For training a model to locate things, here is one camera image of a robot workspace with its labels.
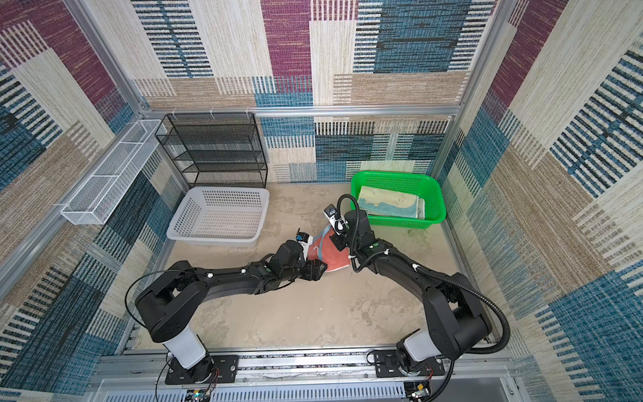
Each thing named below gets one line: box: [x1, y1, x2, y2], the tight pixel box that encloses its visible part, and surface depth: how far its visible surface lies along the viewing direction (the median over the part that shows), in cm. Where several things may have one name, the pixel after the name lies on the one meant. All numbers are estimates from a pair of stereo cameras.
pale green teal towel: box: [358, 185, 426, 220], surface depth 108 cm
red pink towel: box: [307, 224, 351, 273], surface depth 93 cm
